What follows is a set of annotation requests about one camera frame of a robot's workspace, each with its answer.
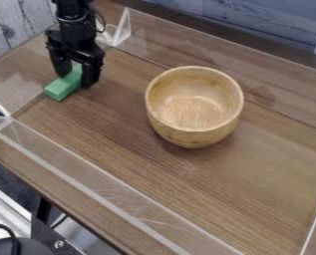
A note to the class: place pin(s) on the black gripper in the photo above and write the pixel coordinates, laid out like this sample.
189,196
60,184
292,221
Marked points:
72,43

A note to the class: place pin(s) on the green rectangular block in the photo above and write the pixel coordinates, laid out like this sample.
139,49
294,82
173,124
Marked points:
63,86

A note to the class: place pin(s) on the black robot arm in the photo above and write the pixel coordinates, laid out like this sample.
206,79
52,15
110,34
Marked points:
74,8

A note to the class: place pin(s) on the light wooden bowl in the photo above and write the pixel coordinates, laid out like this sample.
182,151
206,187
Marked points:
194,105

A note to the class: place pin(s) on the black table leg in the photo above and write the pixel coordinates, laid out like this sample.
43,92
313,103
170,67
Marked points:
43,210

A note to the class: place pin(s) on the clear acrylic enclosure wall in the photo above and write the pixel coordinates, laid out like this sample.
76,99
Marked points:
234,199

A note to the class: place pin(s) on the black metal bracket with screw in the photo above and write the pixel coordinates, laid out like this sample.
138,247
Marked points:
48,237

